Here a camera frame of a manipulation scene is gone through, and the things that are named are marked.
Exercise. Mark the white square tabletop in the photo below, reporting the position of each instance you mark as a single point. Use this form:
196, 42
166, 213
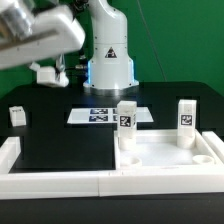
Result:
158, 148

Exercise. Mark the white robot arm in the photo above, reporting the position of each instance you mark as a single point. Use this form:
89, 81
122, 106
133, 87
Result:
110, 71

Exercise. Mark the white AprilTag sheet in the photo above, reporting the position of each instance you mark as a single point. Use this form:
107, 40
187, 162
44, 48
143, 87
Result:
104, 115

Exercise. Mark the white U-shaped fence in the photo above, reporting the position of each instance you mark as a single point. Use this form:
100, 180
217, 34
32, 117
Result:
116, 182

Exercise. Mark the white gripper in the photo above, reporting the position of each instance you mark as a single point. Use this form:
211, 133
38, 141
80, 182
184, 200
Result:
26, 37

